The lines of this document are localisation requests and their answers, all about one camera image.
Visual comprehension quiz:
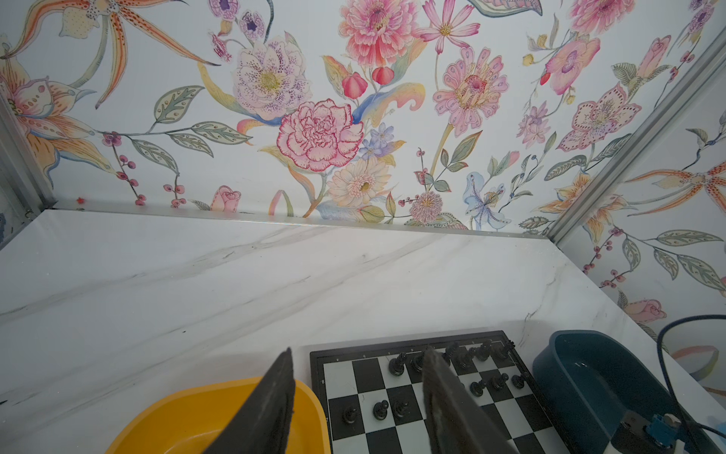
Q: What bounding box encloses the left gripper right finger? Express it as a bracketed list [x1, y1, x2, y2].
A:
[423, 348, 515, 453]

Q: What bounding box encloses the black pawn g7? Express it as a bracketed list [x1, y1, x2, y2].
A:
[489, 373, 509, 392]

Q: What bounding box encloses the yellow plastic tray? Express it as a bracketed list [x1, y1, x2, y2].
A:
[107, 378, 332, 453]

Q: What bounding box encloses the black pawn f7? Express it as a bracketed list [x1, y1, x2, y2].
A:
[469, 379, 487, 397]

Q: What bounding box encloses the dark teal plastic tray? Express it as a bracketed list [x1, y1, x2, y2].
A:
[533, 330, 722, 453]

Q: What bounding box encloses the black pawn h7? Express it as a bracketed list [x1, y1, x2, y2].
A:
[510, 375, 527, 390]

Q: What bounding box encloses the black rook piece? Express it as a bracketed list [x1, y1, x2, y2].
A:
[492, 340, 514, 367]

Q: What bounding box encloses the black knight piece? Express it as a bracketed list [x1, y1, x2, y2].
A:
[474, 340, 493, 362]

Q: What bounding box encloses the black white chessboard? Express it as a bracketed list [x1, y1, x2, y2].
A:
[309, 331, 576, 453]

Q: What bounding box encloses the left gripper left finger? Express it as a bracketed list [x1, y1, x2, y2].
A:
[204, 348, 296, 454]

